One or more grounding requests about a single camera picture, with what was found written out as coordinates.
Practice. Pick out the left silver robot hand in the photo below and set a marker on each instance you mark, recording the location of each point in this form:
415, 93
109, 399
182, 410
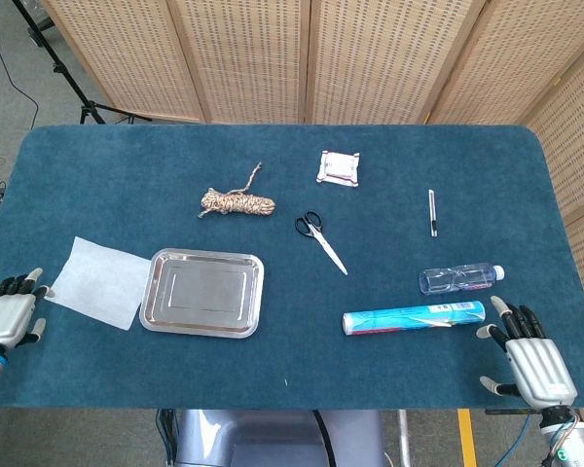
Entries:
7, 316

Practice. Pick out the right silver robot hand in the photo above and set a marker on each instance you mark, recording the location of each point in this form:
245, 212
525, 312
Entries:
540, 370

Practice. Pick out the white parchment paper sheet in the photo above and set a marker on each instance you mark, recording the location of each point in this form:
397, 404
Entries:
97, 282

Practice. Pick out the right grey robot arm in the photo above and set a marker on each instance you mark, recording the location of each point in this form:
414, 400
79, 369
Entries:
579, 442

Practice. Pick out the silver metal tray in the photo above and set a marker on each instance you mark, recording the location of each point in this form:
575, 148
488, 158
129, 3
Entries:
204, 292

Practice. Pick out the clear plastic water bottle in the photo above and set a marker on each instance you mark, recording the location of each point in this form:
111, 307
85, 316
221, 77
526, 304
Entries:
457, 279

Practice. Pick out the blue plastic wrap roll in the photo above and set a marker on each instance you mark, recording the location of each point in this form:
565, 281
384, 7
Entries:
409, 318

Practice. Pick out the white metal pole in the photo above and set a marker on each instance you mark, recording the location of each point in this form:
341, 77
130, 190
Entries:
404, 438

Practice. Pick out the silver utility knife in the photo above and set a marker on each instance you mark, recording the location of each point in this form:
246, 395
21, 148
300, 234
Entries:
432, 214

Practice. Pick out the blue plush table cover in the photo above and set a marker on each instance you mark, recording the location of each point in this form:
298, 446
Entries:
292, 360

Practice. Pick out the black tripod stand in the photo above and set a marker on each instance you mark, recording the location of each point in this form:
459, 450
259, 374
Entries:
61, 70

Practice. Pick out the grey-blue robot torso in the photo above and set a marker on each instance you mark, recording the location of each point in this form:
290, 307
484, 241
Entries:
272, 438

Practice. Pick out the white gauze packet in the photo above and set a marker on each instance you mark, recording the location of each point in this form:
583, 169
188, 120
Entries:
338, 168

